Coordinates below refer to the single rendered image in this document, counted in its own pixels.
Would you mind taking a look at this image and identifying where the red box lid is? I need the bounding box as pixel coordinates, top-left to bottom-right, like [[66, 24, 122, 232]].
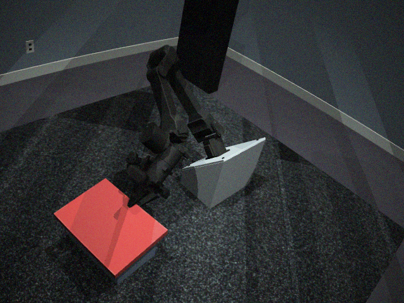
[[54, 178, 168, 279]]

